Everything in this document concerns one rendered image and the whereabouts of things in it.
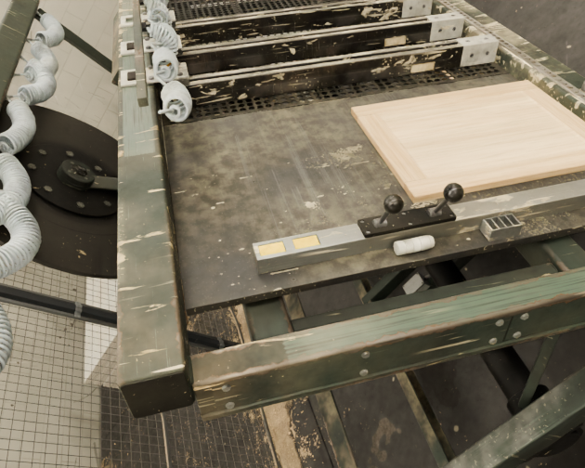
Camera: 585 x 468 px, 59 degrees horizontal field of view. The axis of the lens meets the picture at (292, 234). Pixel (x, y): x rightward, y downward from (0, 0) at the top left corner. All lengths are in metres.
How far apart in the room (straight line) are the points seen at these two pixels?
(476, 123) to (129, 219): 0.94
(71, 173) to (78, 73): 4.84
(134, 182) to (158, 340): 0.43
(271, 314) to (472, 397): 1.70
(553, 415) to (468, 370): 1.13
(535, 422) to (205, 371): 0.96
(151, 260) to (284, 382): 0.32
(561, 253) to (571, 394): 0.42
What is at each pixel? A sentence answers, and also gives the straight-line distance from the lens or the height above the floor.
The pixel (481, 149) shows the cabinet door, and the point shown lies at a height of 1.14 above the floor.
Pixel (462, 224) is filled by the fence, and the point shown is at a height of 1.29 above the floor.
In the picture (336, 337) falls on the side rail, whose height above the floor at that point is 1.58.
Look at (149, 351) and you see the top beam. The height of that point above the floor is 1.83.
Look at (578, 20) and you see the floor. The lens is 3.11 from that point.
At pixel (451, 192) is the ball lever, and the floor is 1.43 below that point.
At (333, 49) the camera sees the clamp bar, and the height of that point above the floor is 1.27.
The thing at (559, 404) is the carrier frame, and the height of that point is 0.79.
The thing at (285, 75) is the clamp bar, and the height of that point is 1.47.
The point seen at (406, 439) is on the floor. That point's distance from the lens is 2.79.
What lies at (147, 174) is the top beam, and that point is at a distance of 1.17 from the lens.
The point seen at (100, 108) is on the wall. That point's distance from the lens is 6.67.
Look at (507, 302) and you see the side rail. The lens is 0.96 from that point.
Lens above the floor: 2.15
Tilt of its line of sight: 33 degrees down
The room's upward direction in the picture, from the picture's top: 67 degrees counter-clockwise
